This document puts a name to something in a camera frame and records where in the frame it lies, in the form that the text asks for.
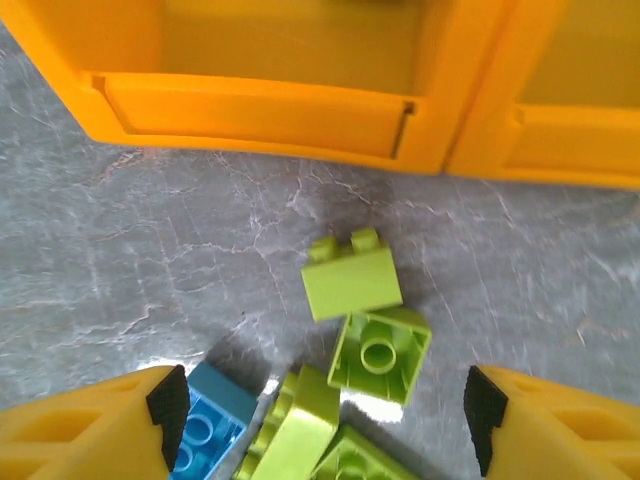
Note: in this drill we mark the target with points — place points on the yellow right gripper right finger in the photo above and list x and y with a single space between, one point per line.
565 430

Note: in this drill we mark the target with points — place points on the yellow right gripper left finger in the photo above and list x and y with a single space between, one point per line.
90 430

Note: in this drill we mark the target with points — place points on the blue lego brick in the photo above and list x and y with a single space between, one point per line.
220 420

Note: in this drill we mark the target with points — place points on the lime green square lego brick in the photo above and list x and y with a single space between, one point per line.
350 285
380 355

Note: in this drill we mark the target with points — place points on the lime green curved lego piece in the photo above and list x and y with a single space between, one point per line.
300 430

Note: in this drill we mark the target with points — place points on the yellow plastic storage bin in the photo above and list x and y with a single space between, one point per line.
565 145
240 115

